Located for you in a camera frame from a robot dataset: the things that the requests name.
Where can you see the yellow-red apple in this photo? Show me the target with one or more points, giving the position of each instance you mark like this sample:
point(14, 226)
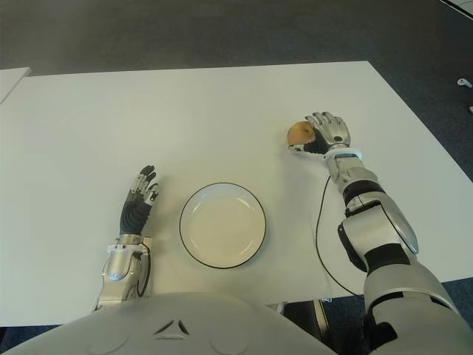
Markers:
point(297, 133)

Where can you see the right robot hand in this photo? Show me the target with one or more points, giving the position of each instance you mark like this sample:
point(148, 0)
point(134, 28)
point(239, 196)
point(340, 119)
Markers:
point(334, 131)

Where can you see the grey robot torso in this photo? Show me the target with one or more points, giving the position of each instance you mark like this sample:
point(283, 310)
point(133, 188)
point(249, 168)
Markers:
point(166, 325)

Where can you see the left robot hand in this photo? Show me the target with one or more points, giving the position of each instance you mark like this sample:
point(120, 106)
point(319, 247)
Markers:
point(133, 218)

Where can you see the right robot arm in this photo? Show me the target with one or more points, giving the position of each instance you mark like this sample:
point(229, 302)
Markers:
point(384, 229)

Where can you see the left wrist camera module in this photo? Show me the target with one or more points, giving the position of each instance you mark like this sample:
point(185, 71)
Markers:
point(147, 243)

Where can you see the white plate black rim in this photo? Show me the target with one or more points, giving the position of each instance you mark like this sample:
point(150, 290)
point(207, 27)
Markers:
point(221, 225)

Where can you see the white handheld controller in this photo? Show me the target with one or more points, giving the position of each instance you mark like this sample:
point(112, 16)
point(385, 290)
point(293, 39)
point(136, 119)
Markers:
point(463, 83)

